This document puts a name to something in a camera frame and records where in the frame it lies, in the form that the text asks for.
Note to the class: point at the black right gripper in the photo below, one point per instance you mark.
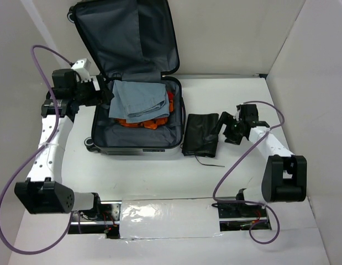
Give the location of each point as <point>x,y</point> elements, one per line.
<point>224,121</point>

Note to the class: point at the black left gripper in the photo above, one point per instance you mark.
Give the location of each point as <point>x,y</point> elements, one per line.
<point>98,97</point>

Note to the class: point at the black garment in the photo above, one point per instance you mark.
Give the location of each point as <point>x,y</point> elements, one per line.
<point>199,141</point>

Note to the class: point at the light blue denim jeans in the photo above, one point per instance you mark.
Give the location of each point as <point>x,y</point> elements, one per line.
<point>136,102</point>

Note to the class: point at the grey-lined suitcase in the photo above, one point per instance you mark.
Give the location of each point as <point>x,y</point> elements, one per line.
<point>132,41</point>

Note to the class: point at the orange patterned towel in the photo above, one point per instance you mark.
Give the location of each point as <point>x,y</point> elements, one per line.
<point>152,124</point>

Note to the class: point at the red cloth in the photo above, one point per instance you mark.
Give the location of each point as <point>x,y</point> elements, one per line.
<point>170,96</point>

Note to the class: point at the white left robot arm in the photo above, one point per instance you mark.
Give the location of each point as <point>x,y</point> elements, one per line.
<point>43,191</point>

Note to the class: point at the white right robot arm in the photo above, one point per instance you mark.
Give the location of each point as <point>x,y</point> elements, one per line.
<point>285,174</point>

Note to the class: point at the white taped cover sheet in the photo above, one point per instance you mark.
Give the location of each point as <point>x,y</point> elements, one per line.
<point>168,219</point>

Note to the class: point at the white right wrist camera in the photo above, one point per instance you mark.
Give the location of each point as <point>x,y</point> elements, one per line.
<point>237,115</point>

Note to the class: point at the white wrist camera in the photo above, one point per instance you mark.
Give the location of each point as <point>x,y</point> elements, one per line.
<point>237,115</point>
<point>82,68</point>

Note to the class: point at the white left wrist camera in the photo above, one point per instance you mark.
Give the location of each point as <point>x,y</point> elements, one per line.
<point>82,68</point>

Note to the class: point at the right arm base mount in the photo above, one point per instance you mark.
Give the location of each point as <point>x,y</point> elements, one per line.
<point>239,217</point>

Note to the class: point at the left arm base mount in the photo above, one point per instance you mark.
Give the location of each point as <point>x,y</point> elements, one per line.
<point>105,223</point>

